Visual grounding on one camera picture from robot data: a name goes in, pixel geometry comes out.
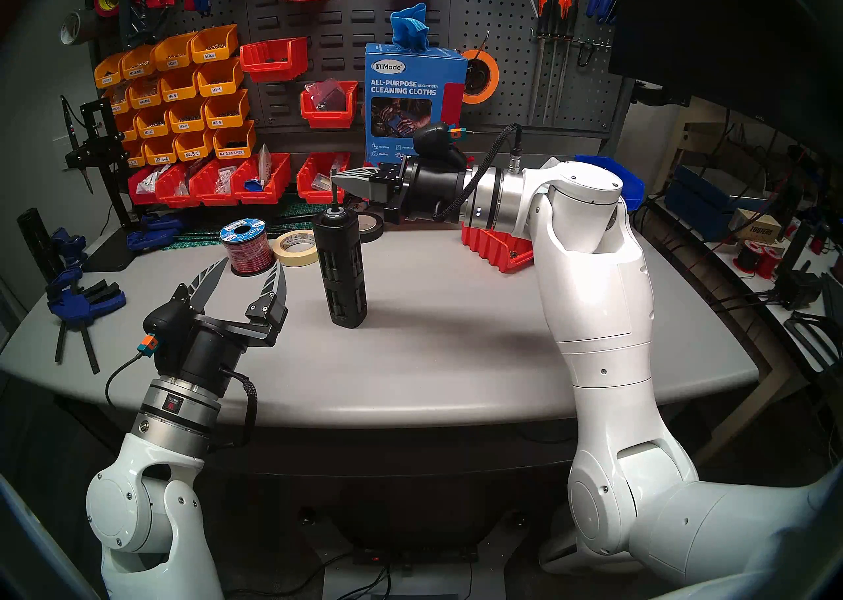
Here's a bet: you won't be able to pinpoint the orange bin labelled M3-4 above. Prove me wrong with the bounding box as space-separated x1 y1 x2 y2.
196 58 244 98

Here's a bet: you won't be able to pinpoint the dark blue case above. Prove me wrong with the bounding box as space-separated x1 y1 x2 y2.
665 164 771 241

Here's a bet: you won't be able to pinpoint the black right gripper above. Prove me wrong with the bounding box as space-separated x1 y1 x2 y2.
330 155 473 224

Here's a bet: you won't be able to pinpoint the blue cleaning cloths box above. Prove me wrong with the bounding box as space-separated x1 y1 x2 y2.
364 43 468 168

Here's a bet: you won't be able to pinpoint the orange tape roll on pegboard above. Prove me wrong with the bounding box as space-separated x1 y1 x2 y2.
461 49 500 105

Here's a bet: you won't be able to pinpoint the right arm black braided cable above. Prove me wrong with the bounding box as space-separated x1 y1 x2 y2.
435 122 524 223

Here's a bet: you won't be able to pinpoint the blue clamp black handles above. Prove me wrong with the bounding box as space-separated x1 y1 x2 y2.
46 279 127 376

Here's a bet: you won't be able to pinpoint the black bar clamp blue handle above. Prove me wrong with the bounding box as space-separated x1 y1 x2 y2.
16 208 88 285

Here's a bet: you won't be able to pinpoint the orange bin labelled M3X6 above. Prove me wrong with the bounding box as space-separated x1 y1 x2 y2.
190 25 239 64

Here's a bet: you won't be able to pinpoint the orange bin labelled M3X8 BAD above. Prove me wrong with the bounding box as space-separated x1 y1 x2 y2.
121 44 157 79

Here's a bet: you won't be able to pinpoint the red wire spool blue label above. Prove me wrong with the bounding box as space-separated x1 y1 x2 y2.
219 219 276 277

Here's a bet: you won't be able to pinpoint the orange bin labelled M3-6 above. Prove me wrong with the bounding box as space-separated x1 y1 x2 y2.
204 89 250 129

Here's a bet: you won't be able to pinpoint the black monitor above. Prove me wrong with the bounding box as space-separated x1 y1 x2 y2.
607 0 843 158

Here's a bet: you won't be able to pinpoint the white plastic parts bag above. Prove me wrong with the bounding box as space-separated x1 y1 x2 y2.
136 166 171 196

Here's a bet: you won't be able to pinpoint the black power strip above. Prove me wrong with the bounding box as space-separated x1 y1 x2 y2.
352 547 478 570

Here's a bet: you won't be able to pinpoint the orange bin labelled M3-12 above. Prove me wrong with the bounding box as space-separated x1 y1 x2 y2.
135 107 171 139

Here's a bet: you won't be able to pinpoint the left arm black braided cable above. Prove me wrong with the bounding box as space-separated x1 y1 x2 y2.
221 368 259 451

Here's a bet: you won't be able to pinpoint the orange bin labelled M2.5-5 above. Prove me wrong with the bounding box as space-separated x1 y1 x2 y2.
174 130 215 162

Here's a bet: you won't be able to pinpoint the green cutting mat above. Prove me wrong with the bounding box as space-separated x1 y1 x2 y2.
161 202 343 252

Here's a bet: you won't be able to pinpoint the orange bin labelled M4-6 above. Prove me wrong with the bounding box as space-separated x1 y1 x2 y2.
160 69 200 102

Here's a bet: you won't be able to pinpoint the blue microfiber cloth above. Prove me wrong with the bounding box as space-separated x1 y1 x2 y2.
390 4 430 53

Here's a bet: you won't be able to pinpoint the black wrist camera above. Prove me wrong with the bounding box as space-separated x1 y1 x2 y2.
421 123 467 165
143 302 195 346

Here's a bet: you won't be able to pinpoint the dark metal C-clamp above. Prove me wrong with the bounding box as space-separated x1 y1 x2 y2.
119 0 172 46

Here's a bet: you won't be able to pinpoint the blue spring clamp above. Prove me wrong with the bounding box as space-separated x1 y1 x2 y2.
126 230 177 252
140 212 192 232

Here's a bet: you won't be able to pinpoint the black metal stand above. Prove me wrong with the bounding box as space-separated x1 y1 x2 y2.
61 95 137 274

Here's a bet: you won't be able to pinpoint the grey duct tape roll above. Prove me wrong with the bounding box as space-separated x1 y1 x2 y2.
61 10 99 46

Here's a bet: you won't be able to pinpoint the orange black handled screwdriver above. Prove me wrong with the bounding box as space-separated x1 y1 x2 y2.
530 0 553 125
553 0 580 125
545 0 568 125

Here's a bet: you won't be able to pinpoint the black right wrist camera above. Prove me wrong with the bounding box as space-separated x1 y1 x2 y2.
421 123 467 165

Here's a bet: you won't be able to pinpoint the orange bin labelled M4X4X6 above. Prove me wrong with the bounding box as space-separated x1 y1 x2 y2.
128 77 163 110

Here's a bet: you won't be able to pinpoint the orange bin labelled M3X5X4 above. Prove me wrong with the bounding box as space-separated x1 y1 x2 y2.
94 54 126 89

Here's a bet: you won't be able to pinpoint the large blue plastic bin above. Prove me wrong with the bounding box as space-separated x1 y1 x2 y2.
574 154 646 212

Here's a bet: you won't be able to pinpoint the dark grey pegboard back panel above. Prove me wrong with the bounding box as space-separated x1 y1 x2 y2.
89 0 626 139

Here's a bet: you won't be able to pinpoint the clear bag dark parts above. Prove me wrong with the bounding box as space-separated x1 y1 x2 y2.
311 79 346 112

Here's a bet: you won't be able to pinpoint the small cardboard box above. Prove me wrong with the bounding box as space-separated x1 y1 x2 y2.
728 209 783 245

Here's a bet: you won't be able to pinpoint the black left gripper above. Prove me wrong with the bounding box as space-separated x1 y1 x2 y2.
160 258 290 403

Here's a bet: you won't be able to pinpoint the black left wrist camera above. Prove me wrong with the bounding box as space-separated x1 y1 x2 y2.
143 302 195 346

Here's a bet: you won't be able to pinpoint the orange bin labelled M4-0.7 HEX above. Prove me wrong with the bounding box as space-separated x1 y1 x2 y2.
212 121 257 160

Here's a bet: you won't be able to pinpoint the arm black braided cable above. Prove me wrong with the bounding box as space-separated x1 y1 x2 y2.
221 368 259 451
435 122 524 223

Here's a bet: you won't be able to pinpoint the orange bin labelled M3-8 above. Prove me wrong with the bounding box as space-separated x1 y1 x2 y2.
168 100 207 134

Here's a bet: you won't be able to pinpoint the beige masking tape roll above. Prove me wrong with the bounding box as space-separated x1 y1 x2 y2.
272 229 318 268

